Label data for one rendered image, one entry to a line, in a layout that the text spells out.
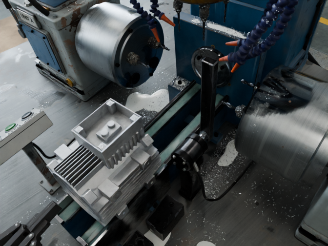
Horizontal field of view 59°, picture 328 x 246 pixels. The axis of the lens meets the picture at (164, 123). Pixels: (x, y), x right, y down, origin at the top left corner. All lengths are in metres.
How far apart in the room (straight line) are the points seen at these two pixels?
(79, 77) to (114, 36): 0.30
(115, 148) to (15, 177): 0.55
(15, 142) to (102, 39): 0.38
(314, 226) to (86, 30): 0.84
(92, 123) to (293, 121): 0.44
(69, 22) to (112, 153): 0.55
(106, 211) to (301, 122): 0.45
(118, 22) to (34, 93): 0.58
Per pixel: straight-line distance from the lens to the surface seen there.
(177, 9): 0.76
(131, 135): 0.65
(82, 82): 1.17
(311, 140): 0.66
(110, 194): 0.63
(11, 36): 3.23
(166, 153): 0.85
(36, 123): 0.84
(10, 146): 0.83
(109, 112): 0.71
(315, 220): 0.81
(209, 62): 0.60
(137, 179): 0.68
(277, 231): 0.90
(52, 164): 0.70
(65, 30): 1.05
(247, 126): 0.69
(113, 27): 0.93
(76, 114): 1.19
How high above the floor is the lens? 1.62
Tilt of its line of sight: 50 degrees down
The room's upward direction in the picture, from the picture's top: 7 degrees counter-clockwise
